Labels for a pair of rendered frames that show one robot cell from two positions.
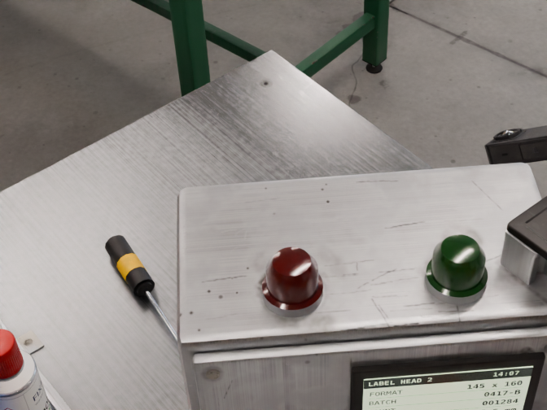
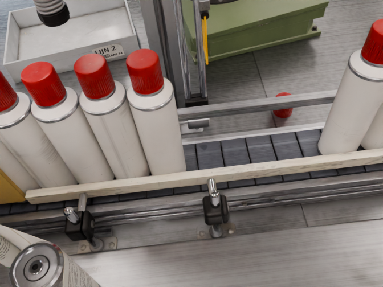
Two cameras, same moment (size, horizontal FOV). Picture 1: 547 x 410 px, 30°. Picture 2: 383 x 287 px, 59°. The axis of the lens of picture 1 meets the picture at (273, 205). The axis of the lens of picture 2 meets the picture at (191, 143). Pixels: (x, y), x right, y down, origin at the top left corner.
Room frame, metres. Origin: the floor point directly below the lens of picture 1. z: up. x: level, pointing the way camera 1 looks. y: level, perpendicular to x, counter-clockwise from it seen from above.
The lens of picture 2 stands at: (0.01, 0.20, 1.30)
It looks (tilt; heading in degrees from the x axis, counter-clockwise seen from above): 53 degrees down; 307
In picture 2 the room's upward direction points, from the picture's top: 7 degrees counter-clockwise
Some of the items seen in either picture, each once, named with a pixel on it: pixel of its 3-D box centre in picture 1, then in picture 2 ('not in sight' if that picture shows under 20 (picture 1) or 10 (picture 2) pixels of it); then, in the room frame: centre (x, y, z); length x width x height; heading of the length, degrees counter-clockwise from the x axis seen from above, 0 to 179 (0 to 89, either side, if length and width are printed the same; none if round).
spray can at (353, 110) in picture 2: not in sight; (357, 100); (0.01, -0.15, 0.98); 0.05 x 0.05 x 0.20
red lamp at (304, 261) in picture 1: (291, 276); not in sight; (0.27, -0.01, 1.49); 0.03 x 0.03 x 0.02
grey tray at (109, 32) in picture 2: not in sight; (72, 32); (0.62, -0.21, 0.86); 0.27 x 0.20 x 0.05; 46
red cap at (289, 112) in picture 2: not in sight; (283, 104); (0.12, -0.23, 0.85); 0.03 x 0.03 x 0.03
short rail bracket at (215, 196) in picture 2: not in sight; (216, 214); (0.11, 0.03, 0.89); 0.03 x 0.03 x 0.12; 36
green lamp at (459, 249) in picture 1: (457, 263); not in sight; (0.28, -0.08, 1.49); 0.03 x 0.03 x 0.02
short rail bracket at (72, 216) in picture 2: not in sight; (86, 218); (0.26, 0.12, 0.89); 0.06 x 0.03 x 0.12; 126
